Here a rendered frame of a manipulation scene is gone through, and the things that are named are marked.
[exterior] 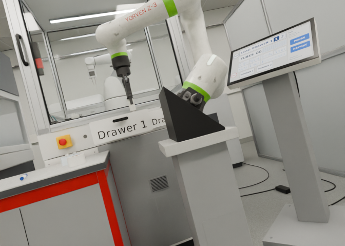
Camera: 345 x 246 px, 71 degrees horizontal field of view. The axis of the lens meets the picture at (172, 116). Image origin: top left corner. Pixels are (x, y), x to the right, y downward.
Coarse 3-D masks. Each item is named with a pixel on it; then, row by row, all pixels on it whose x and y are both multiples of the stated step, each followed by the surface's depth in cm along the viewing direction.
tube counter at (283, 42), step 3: (279, 42) 142; (282, 42) 140; (285, 42) 139; (270, 45) 146; (273, 45) 144; (276, 45) 142; (279, 45) 141; (282, 45) 139; (264, 48) 148; (267, 48) 146; (270, 48) 144; (273, 48) 143; (258, 51) 150; (261, 51) 148; (264, 51) 146; (258, 54) 148
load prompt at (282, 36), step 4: (284, 32) 143; (276, 36) 146; (280, 36) 144; (284, 36) 142; (268, 40) 149; (272, 40) 147; (276, 40) 144; (256, 44) 154; (260, 44) 152; (264, 44) 149; (268, 44) 147; (248, 48) 157; (252, 48) 155; (256, 48) 152; (240, 52) 161; (244, 52) 158
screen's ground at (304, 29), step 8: (304, 24) 136; (288, 32) 141; (296, 32) 137; (304, 32) 133; (264, 40) 151; (280, 40) 142; (288, 40) 138; (304, 40) 130; (288, 48) 135; (304, 48) 128; (312, 48) 124; (240, 56) 158; (248, 56) 153; (288, 56) 132; (296, 56) 128; (304, 56) 125; (232, 64) 160; (280, 64) 133; (232, 72) 156; (256, 72) 142; (232, 80) 152
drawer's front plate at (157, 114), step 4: (152, 112) 153; (156, 112) 154; (160, 112) 154; (152, 116) 153; (156, 116) 154; (160, 116) 154; (160, 120) 154; (164, 120) 155; (152, 124) 153; (156, 124) 153; (160, 124) 154; (164, 124) 154
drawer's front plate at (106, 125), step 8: (136, 112) 119; (144, 112) 120; (104, 120) 115; (128, 120) 118; (136, 120) 119; (144, 120) 120; (96, 128) 114; (104, 128) 115; (112, 128) 116; (120, 128) 117; (136, 128) 119; (144, 128) 120; (152, 128) 120; (96, 136) 114; (112, 136) 116; (120, 136) 117; (96, 144) 114
